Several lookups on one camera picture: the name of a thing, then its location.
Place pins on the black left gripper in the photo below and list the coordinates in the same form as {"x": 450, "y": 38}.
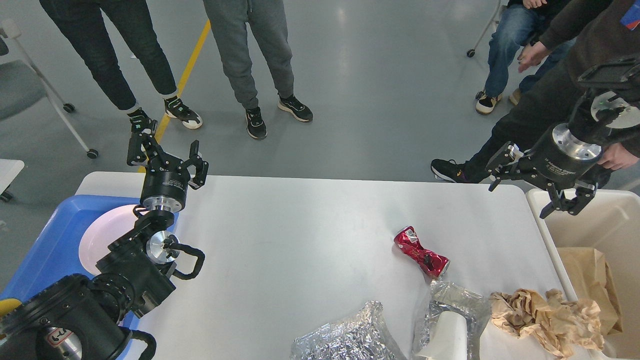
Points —
{"x": 165, "y": 186}

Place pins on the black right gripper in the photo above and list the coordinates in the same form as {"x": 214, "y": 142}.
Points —
{"x": 555, "y": 163}

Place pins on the pink plate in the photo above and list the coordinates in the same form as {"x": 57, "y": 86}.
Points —
{"x": 94, "y": 243}

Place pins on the brown paper bag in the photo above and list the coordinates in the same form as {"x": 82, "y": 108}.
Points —
{"x": 591, "y": 278}

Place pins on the brown paper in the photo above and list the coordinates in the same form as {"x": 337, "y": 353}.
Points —
{"x": 556, "y": 323}

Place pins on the red foil wrapper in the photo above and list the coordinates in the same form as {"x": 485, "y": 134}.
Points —
{"x": 433, "y": 264}

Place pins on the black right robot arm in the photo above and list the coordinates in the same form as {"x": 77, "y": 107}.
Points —
{"x": 607, "y": 113}

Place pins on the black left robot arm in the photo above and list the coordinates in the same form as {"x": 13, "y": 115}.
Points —
{"x": 79, "y": 318}

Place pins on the white plastic bin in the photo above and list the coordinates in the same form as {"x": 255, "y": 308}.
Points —
{"x": 609, "y": 223}

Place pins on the blue plastic tray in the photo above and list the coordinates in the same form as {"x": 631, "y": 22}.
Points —
{"x": 55, "y": 252}

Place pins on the walking person dark clothes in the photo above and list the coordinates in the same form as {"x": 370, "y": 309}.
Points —
{"x": 603, "y": 31}

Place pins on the white side table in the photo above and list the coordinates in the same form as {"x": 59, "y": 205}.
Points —
{"x": 9, "y": 170}

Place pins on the foil bag with paper cup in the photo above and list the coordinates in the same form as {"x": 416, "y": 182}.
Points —
{"x": 450, "y": 323}

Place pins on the grey office chair left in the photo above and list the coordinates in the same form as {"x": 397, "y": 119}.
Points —
{"x": 22, "y": 85}

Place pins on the teal mug yellow inside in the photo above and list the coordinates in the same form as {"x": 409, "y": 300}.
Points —
{"x": 8, "y": 305}

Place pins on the crumpled aluminium foil bag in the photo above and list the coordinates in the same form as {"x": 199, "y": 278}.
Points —
{"x": 361, "y": 336}

